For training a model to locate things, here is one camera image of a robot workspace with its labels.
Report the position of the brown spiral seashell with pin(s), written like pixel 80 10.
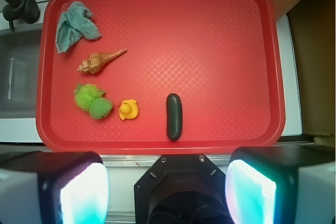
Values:
pixel 98 60

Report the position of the black faucet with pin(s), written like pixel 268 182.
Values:
pixel 26 10

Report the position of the teal crumpled cloth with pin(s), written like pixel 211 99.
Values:
pixel 75 23

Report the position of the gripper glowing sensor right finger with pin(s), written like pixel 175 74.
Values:
pixel 281 184

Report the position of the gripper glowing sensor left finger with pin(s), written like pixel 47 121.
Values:
pixel 54 187

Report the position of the steel sink basin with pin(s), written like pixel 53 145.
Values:
pixel 19 71

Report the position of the green plush animal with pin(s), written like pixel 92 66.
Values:
pixel 89 98

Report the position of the dark green pickle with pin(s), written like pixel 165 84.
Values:
pixel 174 116

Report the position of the red plastic tray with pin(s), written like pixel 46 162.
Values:
pixel 220 57

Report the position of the yellow rubber duck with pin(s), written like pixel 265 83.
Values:
pixel 128 109

